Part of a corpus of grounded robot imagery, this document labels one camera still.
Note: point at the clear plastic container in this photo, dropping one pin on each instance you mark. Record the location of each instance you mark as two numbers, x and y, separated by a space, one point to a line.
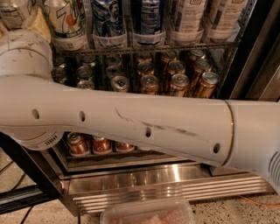
152 211

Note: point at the white can on shelf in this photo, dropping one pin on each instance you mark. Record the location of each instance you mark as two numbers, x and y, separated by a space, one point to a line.
187 14
223 14

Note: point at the second row middle gold can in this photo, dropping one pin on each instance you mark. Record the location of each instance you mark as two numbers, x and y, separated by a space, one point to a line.
174 67

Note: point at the second row gold can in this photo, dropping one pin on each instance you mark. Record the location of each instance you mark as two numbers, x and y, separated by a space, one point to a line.
174 67
145 68
200 66

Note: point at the dark blue pepsi can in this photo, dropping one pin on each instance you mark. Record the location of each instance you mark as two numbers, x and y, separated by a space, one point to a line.
147 16

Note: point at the second row left green can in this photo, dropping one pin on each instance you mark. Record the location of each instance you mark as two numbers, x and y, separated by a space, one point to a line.
59 75

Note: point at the yellow foam padded gripper finger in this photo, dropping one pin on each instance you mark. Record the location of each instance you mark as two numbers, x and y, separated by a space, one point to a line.
37 23

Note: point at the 7up can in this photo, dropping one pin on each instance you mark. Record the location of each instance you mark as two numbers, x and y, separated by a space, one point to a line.
15 12
67 17

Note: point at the stainless steel fridge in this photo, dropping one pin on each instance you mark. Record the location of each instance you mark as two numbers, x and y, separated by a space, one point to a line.
248 65

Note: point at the front middle gold can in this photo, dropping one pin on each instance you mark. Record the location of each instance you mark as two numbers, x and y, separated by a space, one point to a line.
179 85

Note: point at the front right gold can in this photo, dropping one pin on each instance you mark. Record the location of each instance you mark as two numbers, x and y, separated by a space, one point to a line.
208 82

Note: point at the front silver can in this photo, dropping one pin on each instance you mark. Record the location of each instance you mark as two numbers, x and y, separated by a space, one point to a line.
120 84

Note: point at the second row silver can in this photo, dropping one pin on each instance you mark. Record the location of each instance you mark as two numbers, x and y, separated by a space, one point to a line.
113 71

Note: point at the red can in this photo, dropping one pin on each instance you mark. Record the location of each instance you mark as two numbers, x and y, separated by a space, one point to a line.
77 144
124 147
101 145

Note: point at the front left gold can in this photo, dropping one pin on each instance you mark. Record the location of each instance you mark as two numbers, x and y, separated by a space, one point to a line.
149 85

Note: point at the front left red can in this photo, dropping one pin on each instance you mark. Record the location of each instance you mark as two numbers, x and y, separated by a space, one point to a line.
77 144

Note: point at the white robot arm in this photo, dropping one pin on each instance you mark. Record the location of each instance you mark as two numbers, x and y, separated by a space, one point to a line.
35 112

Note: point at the front middle red can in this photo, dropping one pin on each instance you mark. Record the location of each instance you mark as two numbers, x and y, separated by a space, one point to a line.
101 145

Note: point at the second row left gold can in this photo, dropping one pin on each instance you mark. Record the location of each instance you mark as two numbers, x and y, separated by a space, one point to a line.
145 68

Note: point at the front right red can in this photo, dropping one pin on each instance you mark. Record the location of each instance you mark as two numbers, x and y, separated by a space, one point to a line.
124 147

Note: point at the second row right gold can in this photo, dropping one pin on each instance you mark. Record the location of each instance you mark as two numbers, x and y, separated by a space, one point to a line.
200 66

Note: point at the blue pepsi can with face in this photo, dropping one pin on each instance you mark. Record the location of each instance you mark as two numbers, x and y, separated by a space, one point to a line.
108 17

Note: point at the open glass fridge door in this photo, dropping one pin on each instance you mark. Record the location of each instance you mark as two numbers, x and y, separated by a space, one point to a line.
26 179

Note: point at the white can rightmost on shelf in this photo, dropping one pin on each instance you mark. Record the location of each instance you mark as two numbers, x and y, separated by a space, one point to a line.
223 14

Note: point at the second row green can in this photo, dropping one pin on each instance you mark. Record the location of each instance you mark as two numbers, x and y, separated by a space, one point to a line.
85 73
59 75

